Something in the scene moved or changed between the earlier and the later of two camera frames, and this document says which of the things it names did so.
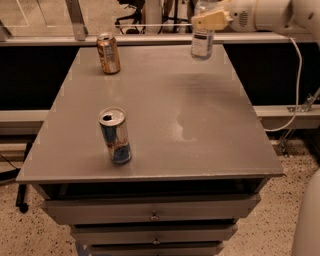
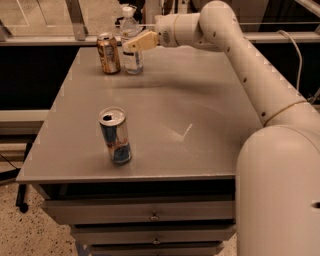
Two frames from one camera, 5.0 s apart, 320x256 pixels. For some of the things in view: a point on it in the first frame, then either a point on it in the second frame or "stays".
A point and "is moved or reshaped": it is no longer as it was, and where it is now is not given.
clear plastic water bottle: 202,39 is moved or reshaped
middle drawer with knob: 110,234 stays
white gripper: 242,19 to 165,32
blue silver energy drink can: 115,129 stays
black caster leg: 21,198 stays
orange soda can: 107,47 stays
